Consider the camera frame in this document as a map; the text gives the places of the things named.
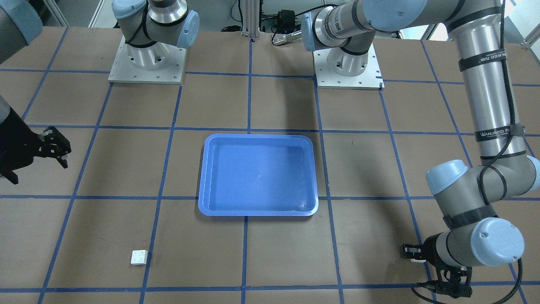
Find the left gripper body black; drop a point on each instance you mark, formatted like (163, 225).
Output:
(430, 248)

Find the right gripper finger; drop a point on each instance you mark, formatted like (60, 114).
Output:
(53, 144)
(10, 175)

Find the blue plastic tray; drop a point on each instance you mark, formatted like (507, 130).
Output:
(258, 175)

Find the aluminium frame post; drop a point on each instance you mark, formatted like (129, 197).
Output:
(250, 11)

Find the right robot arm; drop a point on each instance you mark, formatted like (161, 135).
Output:
(146, 24)

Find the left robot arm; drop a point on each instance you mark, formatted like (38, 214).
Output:
(476, 235)

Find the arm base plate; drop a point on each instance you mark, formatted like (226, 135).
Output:
(336, 69)
(157, 64)

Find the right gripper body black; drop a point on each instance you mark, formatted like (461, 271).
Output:
(17, 145)

